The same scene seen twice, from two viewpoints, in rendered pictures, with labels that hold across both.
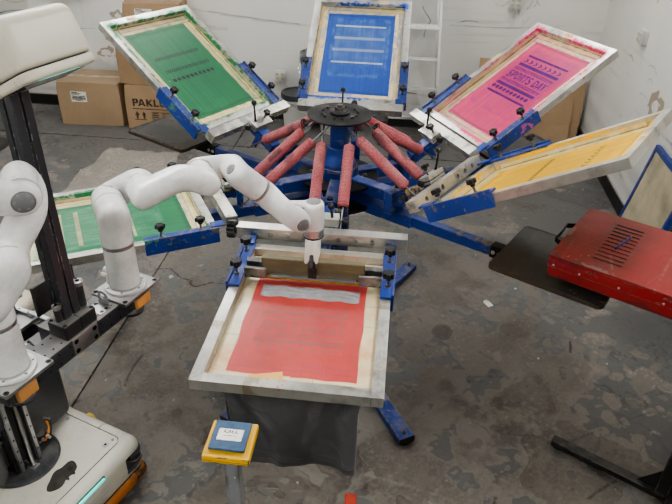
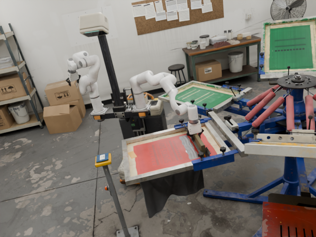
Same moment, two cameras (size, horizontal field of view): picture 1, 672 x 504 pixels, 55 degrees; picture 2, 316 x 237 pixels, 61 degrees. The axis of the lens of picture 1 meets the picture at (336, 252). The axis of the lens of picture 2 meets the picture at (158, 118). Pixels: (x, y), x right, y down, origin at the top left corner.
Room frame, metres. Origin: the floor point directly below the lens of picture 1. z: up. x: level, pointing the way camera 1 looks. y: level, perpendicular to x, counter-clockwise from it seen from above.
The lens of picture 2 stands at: (1.38, -1.65, 2.14)
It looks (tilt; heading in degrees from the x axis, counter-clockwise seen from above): 26 degrees down; 80
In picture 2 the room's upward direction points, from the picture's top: 11 degrees counter-clockwise
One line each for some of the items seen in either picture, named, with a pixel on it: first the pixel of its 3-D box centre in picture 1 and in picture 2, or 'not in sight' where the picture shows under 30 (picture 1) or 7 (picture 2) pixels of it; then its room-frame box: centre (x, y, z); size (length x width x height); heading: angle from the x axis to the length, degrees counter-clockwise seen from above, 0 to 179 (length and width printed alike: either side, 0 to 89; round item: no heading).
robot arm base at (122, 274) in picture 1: (118, 264); (140, 99); (1.68, 0.68, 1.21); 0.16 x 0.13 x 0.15; 65
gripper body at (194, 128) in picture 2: (313, 245); (194, 126); (1.97, 0.08, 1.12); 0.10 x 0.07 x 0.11; 175
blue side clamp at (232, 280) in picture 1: (242, 267); (191, 126); (2.03, 0.36, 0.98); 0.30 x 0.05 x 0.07; 175
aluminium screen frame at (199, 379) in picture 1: (304, 312); (171, 148); (1.77, 0.10, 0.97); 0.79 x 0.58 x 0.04; 175
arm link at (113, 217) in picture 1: (113, 220); (137, 84); (1.68, 0.67, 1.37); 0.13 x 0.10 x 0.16; 27
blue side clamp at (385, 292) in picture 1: (388, 279); (212, 160); (1.98, -0.20, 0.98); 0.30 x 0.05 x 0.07; 175
